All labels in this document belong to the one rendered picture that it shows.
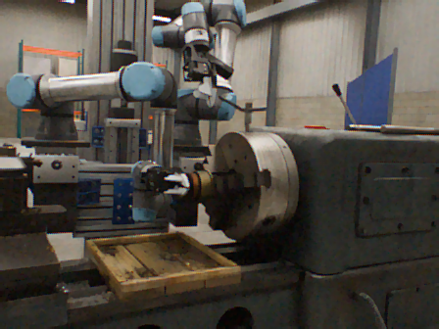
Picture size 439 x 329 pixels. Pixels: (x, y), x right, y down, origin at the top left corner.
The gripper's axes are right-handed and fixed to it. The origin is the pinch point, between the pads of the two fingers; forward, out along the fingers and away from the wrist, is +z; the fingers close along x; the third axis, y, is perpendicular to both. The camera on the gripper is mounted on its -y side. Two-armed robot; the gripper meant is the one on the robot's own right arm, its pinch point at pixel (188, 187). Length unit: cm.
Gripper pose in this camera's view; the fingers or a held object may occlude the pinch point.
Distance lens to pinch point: 114.4
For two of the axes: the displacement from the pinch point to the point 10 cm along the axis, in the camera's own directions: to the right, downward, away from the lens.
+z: 4.7, 0.7, -8.8
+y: -8.8, -0.2, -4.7
